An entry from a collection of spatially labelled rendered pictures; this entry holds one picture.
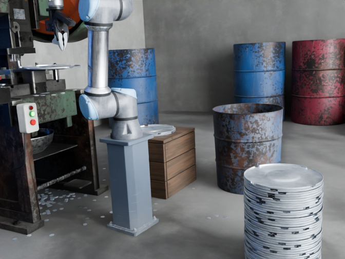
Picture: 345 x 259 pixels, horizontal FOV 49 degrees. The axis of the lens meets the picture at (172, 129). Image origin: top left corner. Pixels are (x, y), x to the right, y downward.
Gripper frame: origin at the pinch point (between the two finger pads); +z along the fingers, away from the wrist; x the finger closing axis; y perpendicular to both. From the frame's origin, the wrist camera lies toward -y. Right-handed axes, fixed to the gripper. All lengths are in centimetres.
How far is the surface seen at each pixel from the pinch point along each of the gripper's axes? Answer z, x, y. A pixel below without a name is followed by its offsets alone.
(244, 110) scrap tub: 44, -92, -65
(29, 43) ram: -3.4, -0.9, 25.1
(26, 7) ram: -22.7, -4.8, 28.1
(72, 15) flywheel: -19.8, -32.6, 21.2
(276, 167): 53, -3, -106
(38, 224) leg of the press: 86, 25, 4
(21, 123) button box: 33.5, 27.8, 3.8
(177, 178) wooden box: 79, -45, -38
